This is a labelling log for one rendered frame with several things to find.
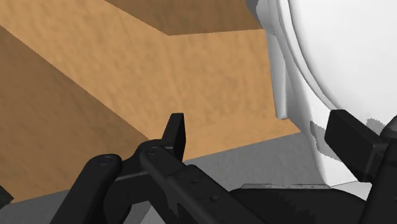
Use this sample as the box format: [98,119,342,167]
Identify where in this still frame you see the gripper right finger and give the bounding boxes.
[324,109,397,224]

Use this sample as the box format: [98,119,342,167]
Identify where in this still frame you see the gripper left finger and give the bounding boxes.
[49,113,265,224]

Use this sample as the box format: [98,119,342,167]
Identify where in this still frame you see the white toilet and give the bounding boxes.
[246,0,397,200]

